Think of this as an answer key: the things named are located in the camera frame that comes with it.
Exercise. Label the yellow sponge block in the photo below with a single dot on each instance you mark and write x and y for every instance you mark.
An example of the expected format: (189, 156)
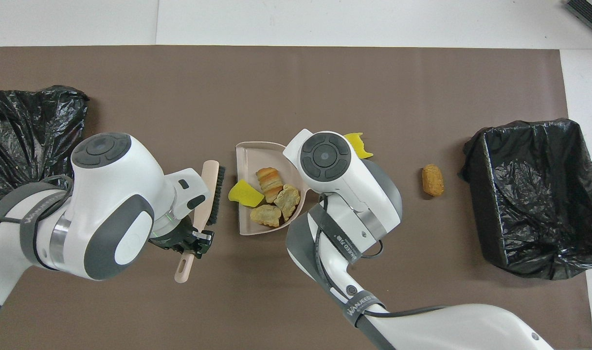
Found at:
(244, 194)

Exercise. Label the beige hand brush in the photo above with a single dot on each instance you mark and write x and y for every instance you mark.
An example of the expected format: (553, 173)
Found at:
(206, 194)

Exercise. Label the beige plastic dustpan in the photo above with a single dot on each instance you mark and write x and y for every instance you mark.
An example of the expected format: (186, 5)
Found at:
(249, 160)

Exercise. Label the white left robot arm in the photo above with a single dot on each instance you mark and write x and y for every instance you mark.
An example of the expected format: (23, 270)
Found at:
(106, 194)

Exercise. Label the notched yellow sponge piece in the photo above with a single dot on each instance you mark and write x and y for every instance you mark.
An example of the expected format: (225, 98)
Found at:
(358, 145)

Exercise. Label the striped croissant piece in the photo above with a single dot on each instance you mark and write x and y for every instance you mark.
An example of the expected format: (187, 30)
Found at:
(269, 179)

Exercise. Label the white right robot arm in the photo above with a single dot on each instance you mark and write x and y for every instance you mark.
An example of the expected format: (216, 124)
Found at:
(349, 184)

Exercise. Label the pale small bread piece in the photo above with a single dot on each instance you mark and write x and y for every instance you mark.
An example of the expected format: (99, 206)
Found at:
(265, 215)

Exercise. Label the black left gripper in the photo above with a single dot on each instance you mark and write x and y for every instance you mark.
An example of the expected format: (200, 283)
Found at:
(179, 236)

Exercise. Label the brown paper table mat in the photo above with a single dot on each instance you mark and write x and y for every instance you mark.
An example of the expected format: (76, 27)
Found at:
(276, 87)

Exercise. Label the brown fried croquette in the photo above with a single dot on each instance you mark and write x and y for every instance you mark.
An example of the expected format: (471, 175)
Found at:
(432, 180)

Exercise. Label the bin covered by black bag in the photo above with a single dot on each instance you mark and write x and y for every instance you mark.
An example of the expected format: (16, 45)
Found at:
(28, 131)

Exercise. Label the open bin with black bag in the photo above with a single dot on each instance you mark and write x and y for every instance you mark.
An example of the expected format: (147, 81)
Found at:
(544, 194)

